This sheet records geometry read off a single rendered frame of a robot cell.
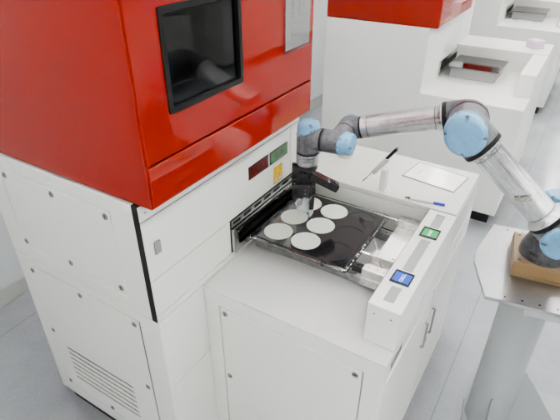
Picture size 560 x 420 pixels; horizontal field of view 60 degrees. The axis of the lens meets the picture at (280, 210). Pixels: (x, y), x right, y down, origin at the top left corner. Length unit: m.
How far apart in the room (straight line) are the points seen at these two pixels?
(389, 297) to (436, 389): 1.13
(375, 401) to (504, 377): 0.74
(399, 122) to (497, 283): 0.61
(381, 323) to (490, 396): 0.92
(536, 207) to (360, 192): 0.62
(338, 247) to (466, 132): 0.54
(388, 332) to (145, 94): 0.86
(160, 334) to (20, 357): 1.32
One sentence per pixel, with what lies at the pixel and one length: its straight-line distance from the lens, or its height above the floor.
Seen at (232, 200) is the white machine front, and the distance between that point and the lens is 1.59.
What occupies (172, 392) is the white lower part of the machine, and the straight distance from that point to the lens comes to 1.74.
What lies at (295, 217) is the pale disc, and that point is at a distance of 1.77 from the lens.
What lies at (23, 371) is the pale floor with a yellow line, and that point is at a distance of 2.70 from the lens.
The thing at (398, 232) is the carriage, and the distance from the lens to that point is 1.77.
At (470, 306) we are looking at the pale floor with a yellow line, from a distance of 2.90.
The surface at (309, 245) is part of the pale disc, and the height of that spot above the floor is 0.90.
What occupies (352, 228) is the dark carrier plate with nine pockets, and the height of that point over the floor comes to 0.90.
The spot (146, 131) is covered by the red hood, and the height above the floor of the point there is 1.43.
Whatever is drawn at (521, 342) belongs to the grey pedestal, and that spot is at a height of 0.54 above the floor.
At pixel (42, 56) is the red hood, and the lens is 1.32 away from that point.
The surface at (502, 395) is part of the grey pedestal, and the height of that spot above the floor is 0.25.
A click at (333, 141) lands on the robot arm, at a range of 1.56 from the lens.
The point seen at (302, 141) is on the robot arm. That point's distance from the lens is 1.59.
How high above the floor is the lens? 1.86
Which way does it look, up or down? 32 degrees down
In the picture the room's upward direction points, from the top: straight up
